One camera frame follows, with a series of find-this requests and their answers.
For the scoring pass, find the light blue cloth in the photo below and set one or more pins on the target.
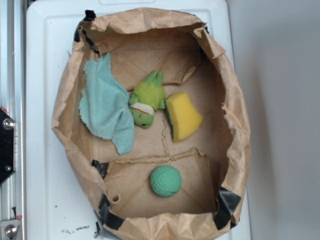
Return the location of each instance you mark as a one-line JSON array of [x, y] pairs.
[[104, 105]]

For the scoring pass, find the yellow sponge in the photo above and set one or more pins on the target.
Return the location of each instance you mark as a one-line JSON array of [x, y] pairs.
[[183, 117]]

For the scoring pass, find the white plastic bin lid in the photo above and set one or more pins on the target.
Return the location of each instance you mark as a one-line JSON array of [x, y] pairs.
[[56, 206]]

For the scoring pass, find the green textured ball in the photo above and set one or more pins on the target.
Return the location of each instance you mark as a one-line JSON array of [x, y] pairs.
[[165, 181]]

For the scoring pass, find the green plush toy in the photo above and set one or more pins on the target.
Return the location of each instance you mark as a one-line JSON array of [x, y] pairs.
[[148, 97]]

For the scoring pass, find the aluminium frame rail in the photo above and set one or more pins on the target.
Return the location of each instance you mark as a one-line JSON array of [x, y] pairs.
[[12, 99]]

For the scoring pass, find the brown paper bag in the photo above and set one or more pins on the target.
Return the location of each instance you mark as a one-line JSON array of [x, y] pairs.
[[213, 162]]

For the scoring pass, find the silver corner bracket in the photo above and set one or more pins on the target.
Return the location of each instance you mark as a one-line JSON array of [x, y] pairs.
[[10, 229]]

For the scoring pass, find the black metal bracket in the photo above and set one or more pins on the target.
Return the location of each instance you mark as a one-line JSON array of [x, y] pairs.
[[7, 146]]

